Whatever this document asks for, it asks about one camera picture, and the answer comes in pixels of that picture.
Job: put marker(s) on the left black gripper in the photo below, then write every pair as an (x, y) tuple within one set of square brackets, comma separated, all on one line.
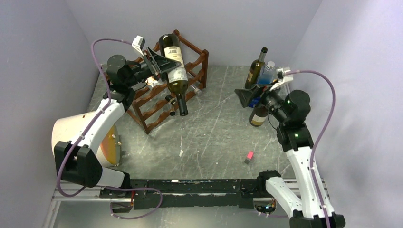
[(163, 63)]

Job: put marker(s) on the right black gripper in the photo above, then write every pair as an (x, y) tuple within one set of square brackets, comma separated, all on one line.
[(244, 95)]

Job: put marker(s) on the dark bottle cream label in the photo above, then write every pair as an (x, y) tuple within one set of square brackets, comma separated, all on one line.
[(177, 79)]

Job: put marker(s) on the green wine bottle silver cap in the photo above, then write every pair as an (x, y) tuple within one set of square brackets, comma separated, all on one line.
[(255, 69)]

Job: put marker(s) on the dark bottle gold foil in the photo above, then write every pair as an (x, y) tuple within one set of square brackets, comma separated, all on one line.
[(258, 116)]

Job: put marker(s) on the blue labelled clear bottle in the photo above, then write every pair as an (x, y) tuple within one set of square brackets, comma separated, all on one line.
[(267, 73)]

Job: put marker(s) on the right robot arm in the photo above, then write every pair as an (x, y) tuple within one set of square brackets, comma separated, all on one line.
[(312, 208)]

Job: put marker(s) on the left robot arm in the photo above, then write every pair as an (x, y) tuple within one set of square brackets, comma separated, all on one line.
[(76, 159)]

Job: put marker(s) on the brown wooden wine rack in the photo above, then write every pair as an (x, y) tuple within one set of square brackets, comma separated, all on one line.
[(149, 107)]

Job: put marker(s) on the clear bottle lower rack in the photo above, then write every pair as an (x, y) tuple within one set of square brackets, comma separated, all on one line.
[(151, 83)]

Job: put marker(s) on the small red grey block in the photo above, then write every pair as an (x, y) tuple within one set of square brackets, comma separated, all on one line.
[(249, 157)]

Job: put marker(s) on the white drum orange lid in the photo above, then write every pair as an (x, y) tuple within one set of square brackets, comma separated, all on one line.
[(109, 150)]

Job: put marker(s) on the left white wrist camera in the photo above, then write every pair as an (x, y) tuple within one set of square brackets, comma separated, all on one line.
[(138, 44)]

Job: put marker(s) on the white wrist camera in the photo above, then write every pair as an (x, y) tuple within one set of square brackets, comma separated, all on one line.
[(284, 77), (138, 44)]

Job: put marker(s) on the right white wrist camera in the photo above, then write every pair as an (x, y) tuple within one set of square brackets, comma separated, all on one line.
[(284, 77)]

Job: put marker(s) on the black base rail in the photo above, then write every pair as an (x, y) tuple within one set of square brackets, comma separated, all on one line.
[(189, 193)]

